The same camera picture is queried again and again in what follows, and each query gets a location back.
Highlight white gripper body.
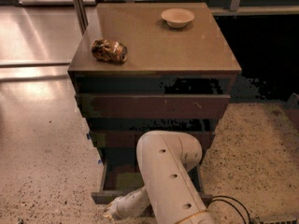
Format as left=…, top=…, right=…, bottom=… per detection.
left=103, top=196, right=125, bottom=220

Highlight drawer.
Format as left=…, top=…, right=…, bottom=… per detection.
left=89, top=130, right=215, bottom=149
left=76, top=93, right=230, bottom=119
left=91, top=161, right=214, bottom=205

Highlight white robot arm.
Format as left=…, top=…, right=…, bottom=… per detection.
left=104, top=131, right=216, bottom=224

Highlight brown drawer cabinet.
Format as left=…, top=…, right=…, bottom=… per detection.
left=66, top=2, right=243, bottom=166

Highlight crushed drink can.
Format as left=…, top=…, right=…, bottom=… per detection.
left=92, top=39, right=128, bottom=63

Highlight white ceramic bowl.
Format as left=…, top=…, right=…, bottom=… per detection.
left=161, top=8, right=194, bottom=29

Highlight black cable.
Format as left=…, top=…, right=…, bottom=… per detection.
left=206, top=195, right=252, bottom=224

